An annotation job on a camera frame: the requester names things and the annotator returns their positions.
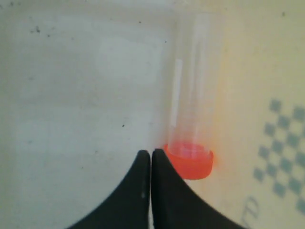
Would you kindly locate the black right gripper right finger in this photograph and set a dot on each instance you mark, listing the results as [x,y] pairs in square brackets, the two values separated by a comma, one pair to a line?
[175,205]

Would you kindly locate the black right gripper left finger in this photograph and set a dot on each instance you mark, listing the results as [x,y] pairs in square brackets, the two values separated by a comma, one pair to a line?
[127,207]

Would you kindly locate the orange-capped tube front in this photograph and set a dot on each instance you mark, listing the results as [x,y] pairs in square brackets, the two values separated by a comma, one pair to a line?
[194,82]

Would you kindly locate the cream plastic bin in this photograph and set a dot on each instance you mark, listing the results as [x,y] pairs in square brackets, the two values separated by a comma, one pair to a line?
[86,84]

